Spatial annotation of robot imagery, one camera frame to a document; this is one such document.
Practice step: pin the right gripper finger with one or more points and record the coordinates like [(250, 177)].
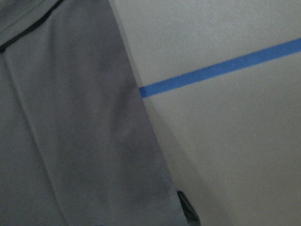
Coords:
[(188, 209)]

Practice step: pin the brown t-shirt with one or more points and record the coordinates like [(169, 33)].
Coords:
[(77, 147)]

